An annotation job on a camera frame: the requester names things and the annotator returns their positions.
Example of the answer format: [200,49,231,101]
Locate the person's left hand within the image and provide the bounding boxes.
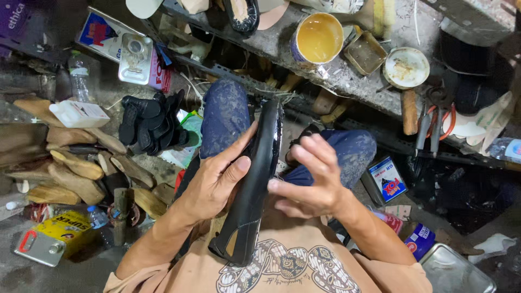
[174,120,259,225]

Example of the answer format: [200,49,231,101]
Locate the person's right hand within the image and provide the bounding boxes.
[266,133,358,221]

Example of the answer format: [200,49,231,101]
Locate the black leather shoe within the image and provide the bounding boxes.
[208,99,284,267]

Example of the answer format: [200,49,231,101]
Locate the black sandal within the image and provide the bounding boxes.
[284,124,323,168]

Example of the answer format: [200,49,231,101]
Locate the blue stained trousers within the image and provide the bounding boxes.
[199,78,377,190]

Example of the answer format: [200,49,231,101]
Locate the small can with blue label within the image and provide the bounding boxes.
[361,155,409,206]

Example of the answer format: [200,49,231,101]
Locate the grey metal workbench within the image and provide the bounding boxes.
[139,0,521,172]

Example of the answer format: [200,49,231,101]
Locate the open can of yellow glue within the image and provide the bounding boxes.
[290,12,345,71]

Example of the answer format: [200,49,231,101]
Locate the red packet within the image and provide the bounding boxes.
[371,209,404,235]

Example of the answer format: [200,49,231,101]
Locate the rectangular dirty metal tin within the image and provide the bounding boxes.
[344,30,388,77]

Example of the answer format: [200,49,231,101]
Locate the green and white packet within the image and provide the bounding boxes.
[160,109,204,168]

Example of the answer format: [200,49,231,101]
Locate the peach printed t-shirt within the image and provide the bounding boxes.
[103,195,434,293]

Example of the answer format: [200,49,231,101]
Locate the round white stained lid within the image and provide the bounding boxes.
[382,47,431,90]

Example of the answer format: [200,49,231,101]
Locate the beige insole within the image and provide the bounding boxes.
[257,0,291,31]

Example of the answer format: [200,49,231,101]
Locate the dark blue round can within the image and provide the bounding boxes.
[403,222,436,262]

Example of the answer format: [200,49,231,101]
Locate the glue brush with yellow bristles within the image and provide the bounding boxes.
[333,0,397,40]

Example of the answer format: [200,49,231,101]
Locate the pile of black heels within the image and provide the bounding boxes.
[117,89,190,157]

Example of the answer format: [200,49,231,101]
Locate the stack of white paper insoles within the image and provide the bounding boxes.
[447,91,516,157]

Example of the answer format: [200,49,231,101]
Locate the silver can with pink label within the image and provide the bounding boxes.
[117,33,174,94]

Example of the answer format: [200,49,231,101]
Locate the shiny metal tray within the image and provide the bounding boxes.
[419,243,498,293]

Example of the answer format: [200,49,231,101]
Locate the wooden mallet with metal band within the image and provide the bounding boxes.
[107,187,141,247]

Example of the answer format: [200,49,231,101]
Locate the plastic bottle with label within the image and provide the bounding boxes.
[486,137,521,165]

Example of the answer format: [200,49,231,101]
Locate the white rag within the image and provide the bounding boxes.
[468,233,518,265]

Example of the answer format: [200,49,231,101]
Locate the grey stone block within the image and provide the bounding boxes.
[422,0,518,48]

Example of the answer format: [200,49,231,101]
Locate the white insole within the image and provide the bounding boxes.
[125,0,164,20]

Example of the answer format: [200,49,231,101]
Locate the small bottle with blue cap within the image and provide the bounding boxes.
[86,205,110,230]

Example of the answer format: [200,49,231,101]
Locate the white plastic jerrycan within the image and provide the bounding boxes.
[48,100,111,129]

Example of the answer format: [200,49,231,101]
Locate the rectangular can with blue label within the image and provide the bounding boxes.
[75,6,146,64]

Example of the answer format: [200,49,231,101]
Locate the pile of wooden shoe lasts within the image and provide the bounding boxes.
[0,95,176,221]

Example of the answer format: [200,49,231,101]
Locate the clear plastic bottle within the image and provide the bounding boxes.
[67,50,91,103]

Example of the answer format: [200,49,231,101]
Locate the yellow rectangular can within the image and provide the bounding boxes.
[14,209,93,268]

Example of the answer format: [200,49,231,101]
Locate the purple bag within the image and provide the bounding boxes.
[0,0,46,54]

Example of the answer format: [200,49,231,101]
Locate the pliers with orange handles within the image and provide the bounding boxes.
[414,87,457,158]

